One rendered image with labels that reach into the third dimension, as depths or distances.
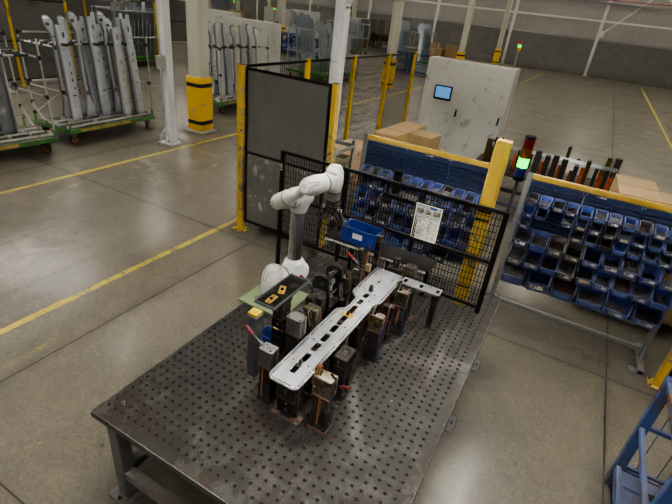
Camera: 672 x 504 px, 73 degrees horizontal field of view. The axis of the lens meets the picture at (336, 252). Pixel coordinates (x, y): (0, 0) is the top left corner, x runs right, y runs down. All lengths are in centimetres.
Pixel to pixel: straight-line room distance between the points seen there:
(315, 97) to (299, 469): 358
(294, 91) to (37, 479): 388
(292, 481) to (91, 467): 151
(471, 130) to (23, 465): 823
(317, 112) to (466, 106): 485
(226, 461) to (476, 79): 799
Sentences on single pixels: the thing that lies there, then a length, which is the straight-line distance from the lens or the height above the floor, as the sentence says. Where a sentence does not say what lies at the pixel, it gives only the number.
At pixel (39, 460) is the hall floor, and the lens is 362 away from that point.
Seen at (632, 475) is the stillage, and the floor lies 16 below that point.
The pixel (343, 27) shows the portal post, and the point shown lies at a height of 241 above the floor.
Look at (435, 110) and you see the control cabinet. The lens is 947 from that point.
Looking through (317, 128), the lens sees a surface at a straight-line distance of 494.
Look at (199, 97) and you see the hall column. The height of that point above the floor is 73.
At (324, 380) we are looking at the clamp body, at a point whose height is 106.
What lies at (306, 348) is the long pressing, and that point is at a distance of 257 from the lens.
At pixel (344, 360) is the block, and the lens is 249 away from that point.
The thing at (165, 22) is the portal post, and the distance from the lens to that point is 917.
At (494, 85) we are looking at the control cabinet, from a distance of 916.
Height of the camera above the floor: 267
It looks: 28 degrees down
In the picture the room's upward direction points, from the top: 7 degrees clockwise
